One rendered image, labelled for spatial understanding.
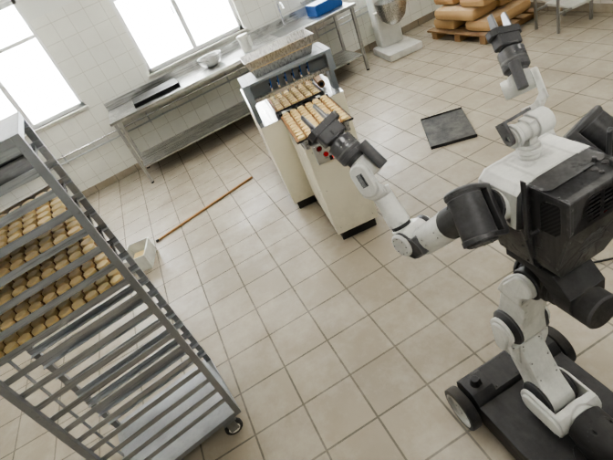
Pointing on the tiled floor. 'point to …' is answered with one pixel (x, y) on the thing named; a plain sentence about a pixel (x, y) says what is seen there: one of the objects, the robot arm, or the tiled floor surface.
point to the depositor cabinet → (290, 167)
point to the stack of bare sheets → (447, 128)
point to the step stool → (563, 9)
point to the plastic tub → (142, 253)
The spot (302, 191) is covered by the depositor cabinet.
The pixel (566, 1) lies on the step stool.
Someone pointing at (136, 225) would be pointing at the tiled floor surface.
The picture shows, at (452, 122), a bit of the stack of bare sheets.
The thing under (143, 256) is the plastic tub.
